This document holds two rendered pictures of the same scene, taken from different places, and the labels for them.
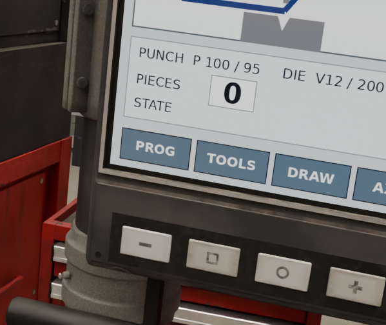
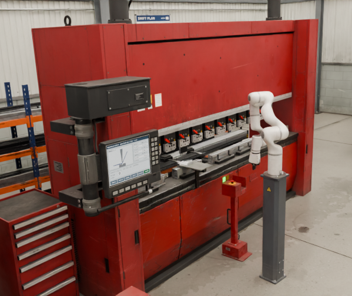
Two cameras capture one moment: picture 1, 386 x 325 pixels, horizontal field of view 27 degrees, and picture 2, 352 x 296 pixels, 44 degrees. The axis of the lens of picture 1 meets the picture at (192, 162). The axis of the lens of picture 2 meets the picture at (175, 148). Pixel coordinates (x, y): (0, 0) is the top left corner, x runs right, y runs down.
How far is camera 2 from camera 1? 2.40 m
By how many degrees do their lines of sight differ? 56
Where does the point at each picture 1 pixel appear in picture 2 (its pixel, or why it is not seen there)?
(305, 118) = (126, 172)
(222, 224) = (121, 186)
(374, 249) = (134, 181)
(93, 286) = (95, 206)
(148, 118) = (112, 179)
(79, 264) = (92, 204)
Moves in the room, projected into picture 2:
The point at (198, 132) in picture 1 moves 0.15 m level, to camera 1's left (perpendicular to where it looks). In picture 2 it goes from (117, 178) to (101, 186)
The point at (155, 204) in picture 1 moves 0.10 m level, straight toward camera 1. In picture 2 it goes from (115, 188) to (128, 190)
